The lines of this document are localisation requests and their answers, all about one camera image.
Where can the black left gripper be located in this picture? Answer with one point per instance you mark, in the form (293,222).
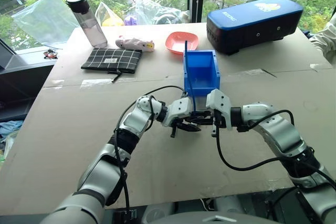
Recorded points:
(173,130)

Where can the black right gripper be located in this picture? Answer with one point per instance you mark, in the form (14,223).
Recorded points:
(219,120)

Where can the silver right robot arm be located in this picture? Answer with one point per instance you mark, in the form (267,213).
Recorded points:
(282,132)

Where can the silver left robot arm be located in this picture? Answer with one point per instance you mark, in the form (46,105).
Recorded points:
(136,120)

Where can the blue plastic bin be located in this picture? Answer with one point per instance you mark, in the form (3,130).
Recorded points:
(200,69)

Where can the pink bowl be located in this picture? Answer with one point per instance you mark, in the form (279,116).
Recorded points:
(178,41)

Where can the white rounded shape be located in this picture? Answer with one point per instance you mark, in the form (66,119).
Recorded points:
(228,205)
(158,211)

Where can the black grid pattern pouch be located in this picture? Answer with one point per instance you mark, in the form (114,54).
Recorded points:
(113,60)

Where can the small plush toy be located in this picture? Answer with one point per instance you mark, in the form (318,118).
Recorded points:
(131,43)

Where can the blue and black case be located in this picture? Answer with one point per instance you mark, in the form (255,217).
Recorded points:
(252,16)

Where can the crumpled clear plastic bag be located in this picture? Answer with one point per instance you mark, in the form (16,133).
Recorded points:
(157,11)

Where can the purple object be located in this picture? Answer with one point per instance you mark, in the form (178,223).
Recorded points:
(130,21)

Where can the clear bag with yellow contents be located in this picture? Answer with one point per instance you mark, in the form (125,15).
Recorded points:
(111,19)

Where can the clear bottle with black lid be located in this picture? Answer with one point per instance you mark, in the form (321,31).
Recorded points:
(92,30)

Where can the person in white clothing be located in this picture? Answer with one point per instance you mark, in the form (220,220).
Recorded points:
(328,40)

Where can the small red and black item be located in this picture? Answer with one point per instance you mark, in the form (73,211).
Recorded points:
(50,54)

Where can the black side cabinet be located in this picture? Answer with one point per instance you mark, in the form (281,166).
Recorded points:
(21,82)

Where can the light blue cloth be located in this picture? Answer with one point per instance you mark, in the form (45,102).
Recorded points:
(10,129)

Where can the large clear plastic bag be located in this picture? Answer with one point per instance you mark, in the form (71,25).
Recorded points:
(44,22)

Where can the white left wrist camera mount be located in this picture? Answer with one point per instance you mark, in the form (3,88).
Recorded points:
(181,110)

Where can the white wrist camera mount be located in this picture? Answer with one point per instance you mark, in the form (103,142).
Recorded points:
(181,110)
(220,100)

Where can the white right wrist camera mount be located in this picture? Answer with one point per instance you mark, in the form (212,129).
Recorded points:
(220,100)

